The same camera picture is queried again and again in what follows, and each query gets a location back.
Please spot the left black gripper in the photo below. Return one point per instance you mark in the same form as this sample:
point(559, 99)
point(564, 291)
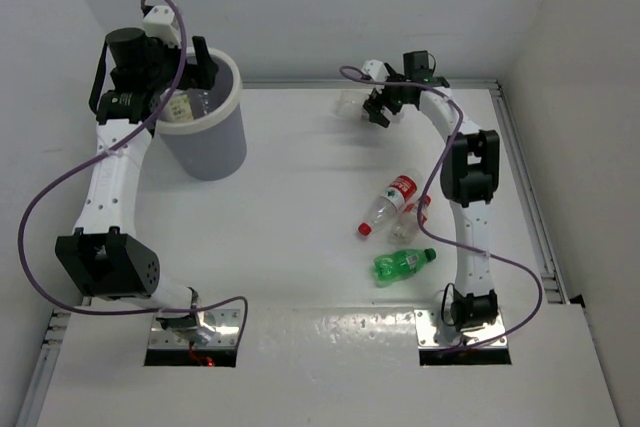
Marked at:
point(200, 75)

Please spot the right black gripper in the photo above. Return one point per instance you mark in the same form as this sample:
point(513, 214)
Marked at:
point(376, 113)

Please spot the clear bottle white cap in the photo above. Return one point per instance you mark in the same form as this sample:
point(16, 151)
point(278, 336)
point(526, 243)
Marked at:
point(187, 105)

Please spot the clear bottle red-white label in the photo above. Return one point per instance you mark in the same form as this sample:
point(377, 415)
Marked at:
point(390, 202)

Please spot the small clear red-label bottle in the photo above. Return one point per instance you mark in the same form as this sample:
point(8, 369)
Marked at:
point(409, 221)

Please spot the green plastic bottle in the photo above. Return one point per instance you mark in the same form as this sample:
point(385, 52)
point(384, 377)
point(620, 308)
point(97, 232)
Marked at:
point(401, 265)

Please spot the large clear blue-label bottle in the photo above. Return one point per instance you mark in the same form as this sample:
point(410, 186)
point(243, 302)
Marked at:
point(350, 105)

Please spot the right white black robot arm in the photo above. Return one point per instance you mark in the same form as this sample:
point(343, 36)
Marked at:
point(469, 174)

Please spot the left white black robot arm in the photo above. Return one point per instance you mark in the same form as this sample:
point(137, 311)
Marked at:
point(103, 256)

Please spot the grey bin white rim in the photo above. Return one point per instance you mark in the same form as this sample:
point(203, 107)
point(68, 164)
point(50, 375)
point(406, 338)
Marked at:
point(212, 146)

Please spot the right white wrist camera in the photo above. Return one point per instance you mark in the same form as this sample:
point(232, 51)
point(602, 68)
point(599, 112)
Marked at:
point(375, 70)

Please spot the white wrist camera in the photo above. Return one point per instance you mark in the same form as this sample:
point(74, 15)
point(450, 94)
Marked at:
point(160, 22)
point(375, 70)

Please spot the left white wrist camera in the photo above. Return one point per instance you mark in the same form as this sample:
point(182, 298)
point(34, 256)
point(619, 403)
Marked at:
point(160, 22)

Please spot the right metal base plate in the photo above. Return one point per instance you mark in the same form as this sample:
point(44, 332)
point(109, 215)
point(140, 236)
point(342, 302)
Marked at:
point(432, 334)

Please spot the metal base plate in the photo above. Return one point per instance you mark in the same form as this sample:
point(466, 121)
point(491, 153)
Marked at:
point(432, 334)
point(220, 329)

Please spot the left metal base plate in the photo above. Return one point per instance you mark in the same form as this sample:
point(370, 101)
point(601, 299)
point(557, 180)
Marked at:
point(220, 329)

